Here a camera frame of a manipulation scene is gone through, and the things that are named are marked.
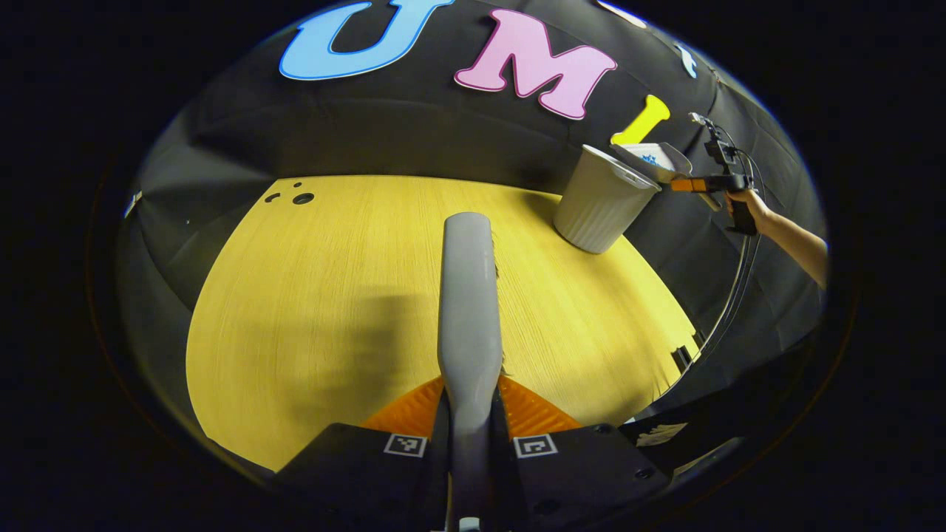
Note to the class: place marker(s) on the light blue paper trash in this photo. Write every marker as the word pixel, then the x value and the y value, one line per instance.
pixel 650 158

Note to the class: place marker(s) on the white cloth clip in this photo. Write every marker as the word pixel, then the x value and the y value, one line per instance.
pixel 132 204

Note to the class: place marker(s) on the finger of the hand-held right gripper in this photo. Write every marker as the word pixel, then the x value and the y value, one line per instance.
pixel 691 185

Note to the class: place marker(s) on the black desk edge clamp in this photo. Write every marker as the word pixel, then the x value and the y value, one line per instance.
pixel 681 357

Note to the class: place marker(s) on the small grey broom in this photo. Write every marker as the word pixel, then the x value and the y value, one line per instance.
pixel 469 318

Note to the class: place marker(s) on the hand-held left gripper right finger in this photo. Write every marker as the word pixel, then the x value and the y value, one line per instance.
pixel 584 465

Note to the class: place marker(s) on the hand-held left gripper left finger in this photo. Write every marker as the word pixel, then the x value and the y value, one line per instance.
pixel 369 465

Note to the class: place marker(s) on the grey dustpan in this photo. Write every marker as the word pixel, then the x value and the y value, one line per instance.
pixel 661 159

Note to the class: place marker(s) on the black backdrop cloth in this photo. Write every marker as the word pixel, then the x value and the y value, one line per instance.
pixel 443 140

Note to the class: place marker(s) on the grey ribbed garbage bin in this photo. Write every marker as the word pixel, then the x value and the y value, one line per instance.
pixel 602 203

